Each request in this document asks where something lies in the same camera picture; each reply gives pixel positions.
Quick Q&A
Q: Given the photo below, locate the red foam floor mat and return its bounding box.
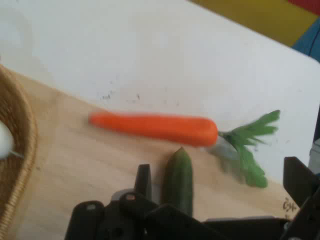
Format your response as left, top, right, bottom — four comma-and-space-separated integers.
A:
287, 0, 320, 16

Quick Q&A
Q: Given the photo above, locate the woven wicker basket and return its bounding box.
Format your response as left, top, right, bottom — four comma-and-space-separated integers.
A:
0, 63, 39, 240

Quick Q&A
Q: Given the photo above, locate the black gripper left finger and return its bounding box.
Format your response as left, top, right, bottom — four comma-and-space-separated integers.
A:
65, 164, 161, 240

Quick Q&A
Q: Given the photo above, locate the white round toy vegetable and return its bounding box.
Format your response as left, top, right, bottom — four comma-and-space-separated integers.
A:
0, 121, 25, 160

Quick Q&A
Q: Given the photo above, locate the orange toy carrot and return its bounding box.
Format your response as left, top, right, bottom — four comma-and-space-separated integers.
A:
88, 109, 281, 188

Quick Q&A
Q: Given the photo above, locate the green toy cucumber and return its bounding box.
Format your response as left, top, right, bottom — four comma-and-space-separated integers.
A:
161, 146, 194, 217

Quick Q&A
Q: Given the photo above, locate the light wooden cutting board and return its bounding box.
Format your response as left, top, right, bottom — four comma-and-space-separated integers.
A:
0, 65, 304, 240

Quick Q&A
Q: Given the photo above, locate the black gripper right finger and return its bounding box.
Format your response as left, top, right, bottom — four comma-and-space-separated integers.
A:
281, 156, 320, 240

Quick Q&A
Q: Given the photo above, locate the blue foam floor mat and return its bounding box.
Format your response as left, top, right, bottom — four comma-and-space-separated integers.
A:
291, 18, 320, 64

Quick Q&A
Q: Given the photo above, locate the yellow foam floor mat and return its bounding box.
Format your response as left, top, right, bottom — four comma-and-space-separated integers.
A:
189, 0, 319, 47

